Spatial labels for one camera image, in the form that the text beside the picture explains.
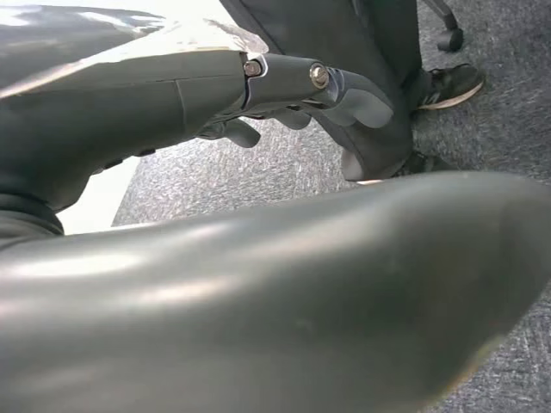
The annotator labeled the person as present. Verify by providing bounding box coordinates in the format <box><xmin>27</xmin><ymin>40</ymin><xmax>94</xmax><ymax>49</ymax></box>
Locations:
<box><xmin>219</xmin><ymin>0</ymin><xmax>485</xmax><ymax>183</ymax></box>

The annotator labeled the ribbed grey left arm sleeve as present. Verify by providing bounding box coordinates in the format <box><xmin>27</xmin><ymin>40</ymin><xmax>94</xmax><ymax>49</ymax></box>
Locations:
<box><xmin>0</xmin><ymin>173</ymin><xmax>66</xmax><ymax>252</ymax></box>

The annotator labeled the black shoe white sole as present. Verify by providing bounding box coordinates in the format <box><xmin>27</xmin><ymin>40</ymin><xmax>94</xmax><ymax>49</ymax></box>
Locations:
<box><xmin>417</xmin><ymin>63</ymin><xmax>485</xmax><ymax>112</ymax></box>

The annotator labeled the black office chair caster leg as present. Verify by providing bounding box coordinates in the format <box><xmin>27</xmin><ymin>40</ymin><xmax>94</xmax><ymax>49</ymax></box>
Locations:
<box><xmin>423</xmin><ymin>0</ymin><xmax>465</xmax><ymax>53</ymax></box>

